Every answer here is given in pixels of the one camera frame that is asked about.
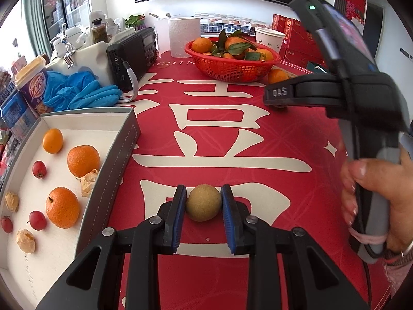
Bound floral paper cup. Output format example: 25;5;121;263
255;27;285;52

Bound blue drink can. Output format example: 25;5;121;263
1;90;36;143

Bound large husked physalis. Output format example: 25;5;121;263
80;169;99;198

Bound red round tablecloth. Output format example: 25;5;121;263
108;52;389;309

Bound grey gift box tray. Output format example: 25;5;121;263
1;108;140;309

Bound small husked physalis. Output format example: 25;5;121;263
4;192;20;212

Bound dark green gift bag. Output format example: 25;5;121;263
306;62;329;74

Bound blue rubber gloves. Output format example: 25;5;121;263
43;71;123;111

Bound purple milk tea cup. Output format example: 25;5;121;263
15;56;53;115

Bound orange beside basket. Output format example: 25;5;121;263
267;69;289;85

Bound red cherry tomato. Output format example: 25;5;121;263
27;211;47;231
1;216;13;234
32;160;47;179

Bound red plastic fruit basket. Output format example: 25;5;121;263
185;41;281;83

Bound oranges with leaves in basket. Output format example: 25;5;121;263
190;29;276;62

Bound black portable radio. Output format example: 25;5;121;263
106;27;158;92

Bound brown kiwi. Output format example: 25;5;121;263
186;184;222;222

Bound small orange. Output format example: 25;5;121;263
42;128;64;154

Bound white paper towel roll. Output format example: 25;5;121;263
169;17;200;58

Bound large orange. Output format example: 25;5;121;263
46;187;81;229

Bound snack packages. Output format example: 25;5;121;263
1;66;24;185

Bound person right hand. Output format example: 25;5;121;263
340;148;412;253

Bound glass display cabinet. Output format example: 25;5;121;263
43;0;90;39

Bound brown spice bottle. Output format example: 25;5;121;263
90;18;108;43

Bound red gift box stack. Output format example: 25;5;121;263
272;14;327;68

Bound potted green plant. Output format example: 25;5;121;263
125;15;146;31

